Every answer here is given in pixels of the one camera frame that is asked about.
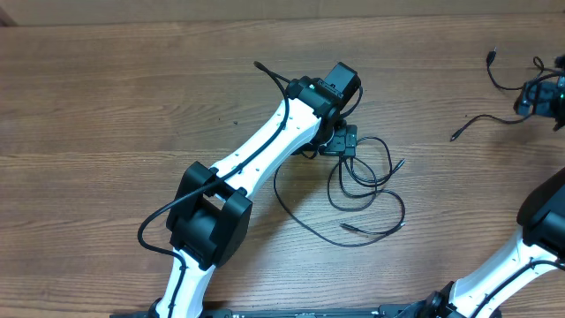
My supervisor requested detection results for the black USB-C cable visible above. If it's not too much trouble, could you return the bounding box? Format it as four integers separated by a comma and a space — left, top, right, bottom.
448, 47, 565, 143

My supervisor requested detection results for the black USB-A cable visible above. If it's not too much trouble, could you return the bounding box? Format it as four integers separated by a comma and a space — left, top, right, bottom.
272, 135, 407, 248

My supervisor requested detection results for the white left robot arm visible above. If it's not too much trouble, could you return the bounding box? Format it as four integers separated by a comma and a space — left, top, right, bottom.
149, 63, 361, 317

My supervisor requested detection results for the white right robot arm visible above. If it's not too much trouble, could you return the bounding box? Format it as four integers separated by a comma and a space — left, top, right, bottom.
397, 170, 564, 317

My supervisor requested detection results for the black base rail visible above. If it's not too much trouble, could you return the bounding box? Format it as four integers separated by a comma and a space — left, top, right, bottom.
109, 304, 425, 318

